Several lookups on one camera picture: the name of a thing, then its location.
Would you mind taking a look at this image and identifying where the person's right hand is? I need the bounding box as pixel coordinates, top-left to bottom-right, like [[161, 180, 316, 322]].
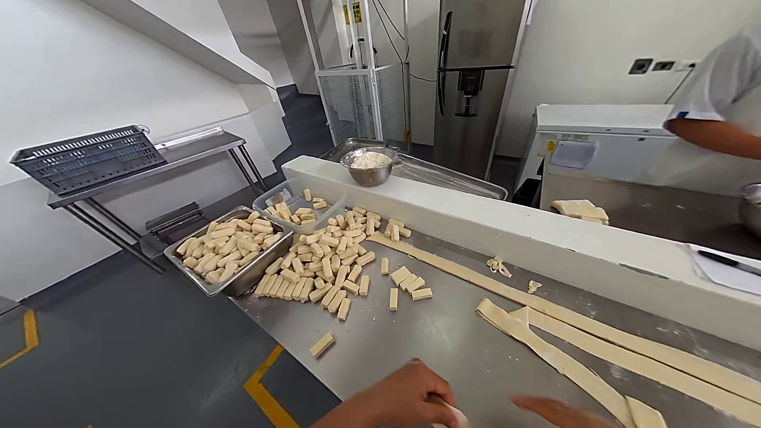
[[511, 395, 620, 428]]

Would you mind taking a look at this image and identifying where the person's left hand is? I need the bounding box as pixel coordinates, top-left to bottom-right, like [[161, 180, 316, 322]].
[[351, 358, 468, 428]]

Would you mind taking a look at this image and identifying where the dough-wrapped roll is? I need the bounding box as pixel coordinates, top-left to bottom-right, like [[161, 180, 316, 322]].
[[430, 397, 468, 428]]

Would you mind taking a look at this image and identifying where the person's left forearm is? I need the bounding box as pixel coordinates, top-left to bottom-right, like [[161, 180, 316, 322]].
[[310, 397, 360, 428]]

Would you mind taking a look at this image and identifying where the folded dough strip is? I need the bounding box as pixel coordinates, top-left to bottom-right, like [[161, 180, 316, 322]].
[[475, 298, 669, 428]]

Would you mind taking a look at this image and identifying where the steel work table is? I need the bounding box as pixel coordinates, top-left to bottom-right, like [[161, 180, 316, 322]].
[[231, 205, 761, 428]]

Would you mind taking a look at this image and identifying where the wide flat dough strip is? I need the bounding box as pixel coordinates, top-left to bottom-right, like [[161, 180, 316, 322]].
[[509, 306, 761, 427]]

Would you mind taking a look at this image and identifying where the rectangular cheese block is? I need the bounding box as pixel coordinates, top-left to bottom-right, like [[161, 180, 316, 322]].
[[310, 332, 337, 359]]

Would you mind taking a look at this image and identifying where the long thin dough strip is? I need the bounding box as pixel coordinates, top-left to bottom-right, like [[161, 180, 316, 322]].
[[367, 231, 761, 404]]

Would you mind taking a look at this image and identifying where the cluster of cheese sticks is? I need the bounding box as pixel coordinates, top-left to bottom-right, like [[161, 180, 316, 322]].
[[380, 257, 434, 311]]

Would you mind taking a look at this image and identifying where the pile of dough-wrapped sticks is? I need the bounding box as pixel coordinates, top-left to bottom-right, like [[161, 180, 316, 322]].
[[254, 206, 413, 322]]

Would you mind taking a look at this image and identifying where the thick folded dough sheet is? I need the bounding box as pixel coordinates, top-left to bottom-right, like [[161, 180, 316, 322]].
[[551, 199, 610, 225]]

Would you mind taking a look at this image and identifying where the black bin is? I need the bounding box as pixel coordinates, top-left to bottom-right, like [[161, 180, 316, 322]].
[[512, 178, 542, 208]]

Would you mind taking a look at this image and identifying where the deep stainless steel pan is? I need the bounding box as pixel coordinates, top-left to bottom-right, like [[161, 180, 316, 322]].
[[163, 206, 294, 298]]

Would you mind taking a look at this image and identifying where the steel counter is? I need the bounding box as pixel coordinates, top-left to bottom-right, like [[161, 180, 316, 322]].
[[539, 169, 761, 261]]

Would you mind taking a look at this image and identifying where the clear plastic container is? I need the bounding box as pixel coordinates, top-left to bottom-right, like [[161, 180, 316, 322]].
[[252, 177, 347, 234]]

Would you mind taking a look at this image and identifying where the plastic-covered metal tray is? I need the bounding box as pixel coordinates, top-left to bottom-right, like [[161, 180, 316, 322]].
[[321, 138, 509, 201]]

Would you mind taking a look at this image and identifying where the white paper sheet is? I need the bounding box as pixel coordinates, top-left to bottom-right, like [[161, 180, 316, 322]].
[[687, 243, 761, 296]]

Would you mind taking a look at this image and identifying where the black pen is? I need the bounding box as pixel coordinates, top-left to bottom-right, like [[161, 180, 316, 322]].
[[697, 250, 761, 276]]

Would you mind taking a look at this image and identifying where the stainless steel mixing bowl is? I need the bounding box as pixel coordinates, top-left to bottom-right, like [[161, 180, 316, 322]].
[[340, 145, 399, 188]]

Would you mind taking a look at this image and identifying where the pile of cut cheese sticks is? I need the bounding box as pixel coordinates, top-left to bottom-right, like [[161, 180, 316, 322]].
[[265, 188, 329, 227]]

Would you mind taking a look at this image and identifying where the heap of white flour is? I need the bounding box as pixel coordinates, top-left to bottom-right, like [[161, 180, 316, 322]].
[[350, 151, 392, 170]]

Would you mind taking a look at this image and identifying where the heap of wrapped sticks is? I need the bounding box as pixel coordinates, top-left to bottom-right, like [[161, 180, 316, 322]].
[[176, 210, 284, 285]]

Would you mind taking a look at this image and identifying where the white chest freezer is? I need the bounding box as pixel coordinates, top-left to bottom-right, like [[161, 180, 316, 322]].
[[515, 104, 761, 206]]

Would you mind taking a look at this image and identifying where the white mesh cage lift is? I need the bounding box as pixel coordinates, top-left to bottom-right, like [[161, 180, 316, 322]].
[[296, 0, 412, 152]]

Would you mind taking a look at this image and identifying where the dark staircase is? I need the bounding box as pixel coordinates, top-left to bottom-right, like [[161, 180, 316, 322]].
[[272, 84, 335, 172]]

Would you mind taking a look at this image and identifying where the dark metal floor rack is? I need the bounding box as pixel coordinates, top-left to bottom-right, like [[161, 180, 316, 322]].
[[140, 201, 209, 259]]

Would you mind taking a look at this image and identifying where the narrow steel side table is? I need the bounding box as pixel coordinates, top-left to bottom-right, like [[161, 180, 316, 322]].
[[46, 130, 268, 275]]

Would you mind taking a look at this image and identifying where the steel refrigerator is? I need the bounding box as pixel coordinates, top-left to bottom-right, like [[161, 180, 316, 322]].
[[433, 0, 533, 182]]

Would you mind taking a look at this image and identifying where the long shallow metal tray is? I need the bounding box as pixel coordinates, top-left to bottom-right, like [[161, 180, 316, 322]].
[[153, 126, 224, 152]]

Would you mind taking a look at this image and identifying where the dark grey plastic crate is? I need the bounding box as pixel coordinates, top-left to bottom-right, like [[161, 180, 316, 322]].
[[10, 124, 168, 197]]

